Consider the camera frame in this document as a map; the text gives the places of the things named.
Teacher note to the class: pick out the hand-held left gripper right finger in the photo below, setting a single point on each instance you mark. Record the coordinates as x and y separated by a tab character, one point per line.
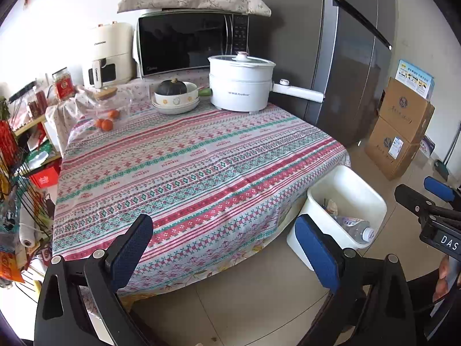
317	256

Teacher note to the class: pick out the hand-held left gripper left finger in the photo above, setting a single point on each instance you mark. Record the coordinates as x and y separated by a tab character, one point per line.
129	252

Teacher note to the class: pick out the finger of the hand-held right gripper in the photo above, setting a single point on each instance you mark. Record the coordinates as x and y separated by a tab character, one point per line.
439	187
410	198

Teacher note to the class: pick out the clear plastic bottle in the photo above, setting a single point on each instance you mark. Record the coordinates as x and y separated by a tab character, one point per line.
354	229

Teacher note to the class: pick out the white plastic bin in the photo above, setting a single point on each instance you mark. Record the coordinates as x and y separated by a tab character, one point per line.
345	187

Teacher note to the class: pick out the person's right hand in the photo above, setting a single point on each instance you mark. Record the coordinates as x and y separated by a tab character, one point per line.
444	277

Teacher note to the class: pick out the green broom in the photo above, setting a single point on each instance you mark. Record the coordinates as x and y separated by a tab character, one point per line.
441	170

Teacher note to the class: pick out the small purple box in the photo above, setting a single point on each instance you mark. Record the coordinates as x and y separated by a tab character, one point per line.
428	147

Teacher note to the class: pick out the white thread spool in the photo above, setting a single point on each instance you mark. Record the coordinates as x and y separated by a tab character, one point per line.
28	227

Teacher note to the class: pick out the patterned striped tablecloth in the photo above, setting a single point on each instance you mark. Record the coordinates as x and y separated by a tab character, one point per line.
198	173

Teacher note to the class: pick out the red box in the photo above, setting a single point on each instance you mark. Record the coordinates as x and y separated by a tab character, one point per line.
45	178

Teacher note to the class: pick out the blue leaflet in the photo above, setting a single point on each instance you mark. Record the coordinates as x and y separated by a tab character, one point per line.
414	77

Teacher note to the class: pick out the orange snack bag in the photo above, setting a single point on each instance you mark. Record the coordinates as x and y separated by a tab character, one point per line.
9	266

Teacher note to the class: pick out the green packet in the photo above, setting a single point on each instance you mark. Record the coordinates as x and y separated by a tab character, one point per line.
41	151

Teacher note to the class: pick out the grey refrigerator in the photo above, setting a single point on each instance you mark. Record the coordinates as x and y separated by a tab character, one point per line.
342	79

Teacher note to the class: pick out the white plate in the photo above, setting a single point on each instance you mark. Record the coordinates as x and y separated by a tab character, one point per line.
176	110

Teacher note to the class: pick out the dark green squash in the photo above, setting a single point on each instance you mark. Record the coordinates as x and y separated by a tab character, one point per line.
171	87

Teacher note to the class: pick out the glass jar with dark contents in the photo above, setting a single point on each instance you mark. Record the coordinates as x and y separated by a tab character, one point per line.
38	102

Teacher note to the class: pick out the jar with red label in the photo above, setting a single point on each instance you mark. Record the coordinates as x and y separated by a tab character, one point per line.
64	86

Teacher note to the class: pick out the white electric cooking pot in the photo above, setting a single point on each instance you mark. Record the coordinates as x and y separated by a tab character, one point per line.
237	93

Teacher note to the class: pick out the black microwave oven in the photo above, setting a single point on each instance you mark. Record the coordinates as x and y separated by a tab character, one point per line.
173	43

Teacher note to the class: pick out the white air fryer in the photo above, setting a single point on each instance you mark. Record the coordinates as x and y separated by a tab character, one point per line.
108	39

